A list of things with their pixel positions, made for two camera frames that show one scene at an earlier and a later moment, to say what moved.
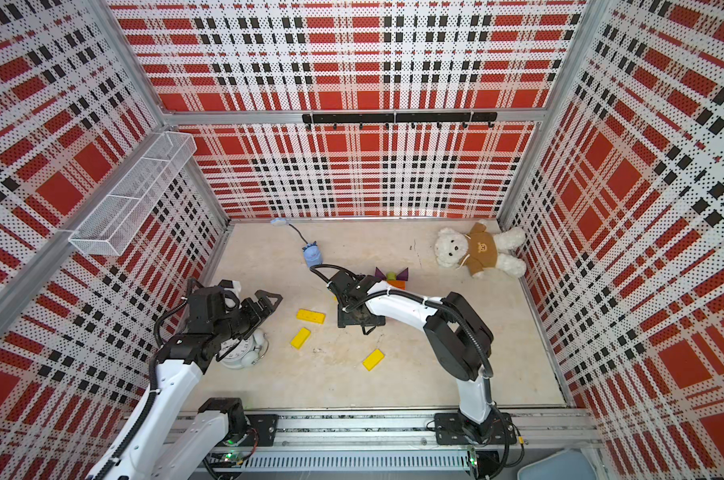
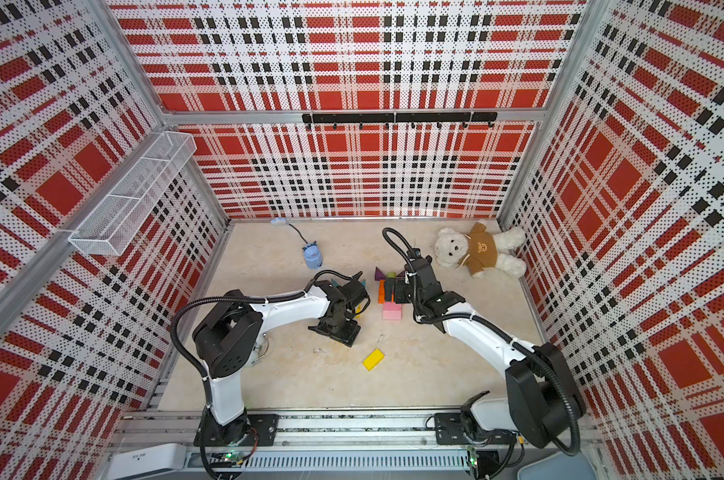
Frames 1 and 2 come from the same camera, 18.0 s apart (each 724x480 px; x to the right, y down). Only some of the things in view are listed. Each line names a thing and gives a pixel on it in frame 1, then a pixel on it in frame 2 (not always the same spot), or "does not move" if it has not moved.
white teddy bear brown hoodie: (478, 250) does not move
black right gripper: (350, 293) to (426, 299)
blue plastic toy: (312, 254) does not move
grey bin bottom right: (568, 464) does not move
